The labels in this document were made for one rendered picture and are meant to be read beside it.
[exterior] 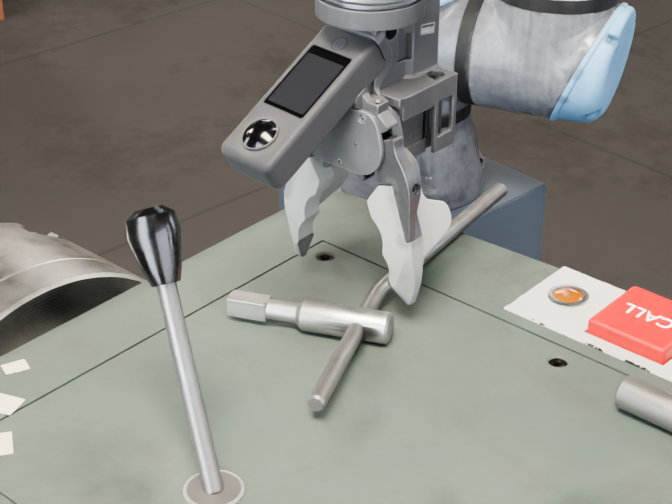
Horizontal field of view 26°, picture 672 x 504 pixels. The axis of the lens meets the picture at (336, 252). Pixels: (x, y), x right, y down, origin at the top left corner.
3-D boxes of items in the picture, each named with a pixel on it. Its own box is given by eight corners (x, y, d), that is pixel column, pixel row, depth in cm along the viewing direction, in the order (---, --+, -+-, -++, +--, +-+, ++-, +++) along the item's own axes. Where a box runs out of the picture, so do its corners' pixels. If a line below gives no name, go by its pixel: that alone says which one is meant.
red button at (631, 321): (706, 338, 100) (710, 313, 99) (661, 376, 96) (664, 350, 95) (630, 307, 104) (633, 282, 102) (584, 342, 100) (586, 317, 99)
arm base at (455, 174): (411, 136, 162) (414, 53, 157) (514, 182, 152) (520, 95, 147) (310, 178, 153) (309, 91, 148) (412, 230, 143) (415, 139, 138)
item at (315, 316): (224, 323, 100) (385, 351, 97) (223, 296, 99) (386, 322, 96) (235, 308, 102) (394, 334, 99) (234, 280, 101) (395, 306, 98)
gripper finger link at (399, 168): (439, 233, 96) (401, 106, 94) (424, 242, 95) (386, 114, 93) (388, 236, 99) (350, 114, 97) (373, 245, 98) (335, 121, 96)
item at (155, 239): (204, 279, 86) (200, 208, 83) (163, 301, 84) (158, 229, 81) (157, 257, 88) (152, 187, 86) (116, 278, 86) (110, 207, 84)
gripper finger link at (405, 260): (482, 276, 101) (445, 150, 99) (429, 310, 97) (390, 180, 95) (449, 277, 103) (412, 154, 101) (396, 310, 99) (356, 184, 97)
